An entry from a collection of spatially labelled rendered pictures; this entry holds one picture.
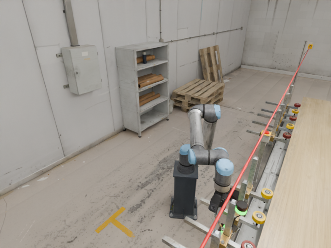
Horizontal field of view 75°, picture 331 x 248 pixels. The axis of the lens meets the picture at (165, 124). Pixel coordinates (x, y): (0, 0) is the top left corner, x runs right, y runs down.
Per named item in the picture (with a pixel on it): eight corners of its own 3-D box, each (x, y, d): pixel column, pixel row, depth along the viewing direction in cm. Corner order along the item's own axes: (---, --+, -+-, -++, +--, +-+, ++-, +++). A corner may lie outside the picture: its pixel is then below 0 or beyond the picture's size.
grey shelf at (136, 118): (123, 130, 421) (114, 46, 348) (152, 114, 484) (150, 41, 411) (140, 138, 397) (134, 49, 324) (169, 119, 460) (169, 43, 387)
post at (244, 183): (231, 229, 163) (241, 181, 141) (232, 225, 166) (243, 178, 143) (235, 231, 162) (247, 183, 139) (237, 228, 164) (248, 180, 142)
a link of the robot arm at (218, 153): (209, 145, 130) (211, 158, 119) (228, 146, 129) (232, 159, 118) (207, 158, 135) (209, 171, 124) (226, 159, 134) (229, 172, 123)
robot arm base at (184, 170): (176, 173, 222) (176, 166, 217) (177, 162, 239) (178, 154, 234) (194, 175, 220) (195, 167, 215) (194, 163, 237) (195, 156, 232)
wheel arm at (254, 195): (212, 181, 183) (213, 177, 181) (214, 178, 186) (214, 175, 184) (266, 204, 162) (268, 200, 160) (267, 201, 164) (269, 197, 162)
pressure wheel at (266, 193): (263, 207, 160) (266, 196, 155) (256, 199, 167) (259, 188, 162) (272, 205, 162) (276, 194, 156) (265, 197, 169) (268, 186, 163)
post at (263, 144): (250, 182, 197) (260, 140, 176) (251, 179, 201) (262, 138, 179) (255, 184, 195) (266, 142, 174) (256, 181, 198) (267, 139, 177)
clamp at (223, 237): (216, 247, 131) (217, 242, 129) (224, 230, 141) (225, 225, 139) (225, 252, 128) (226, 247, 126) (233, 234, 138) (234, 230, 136)
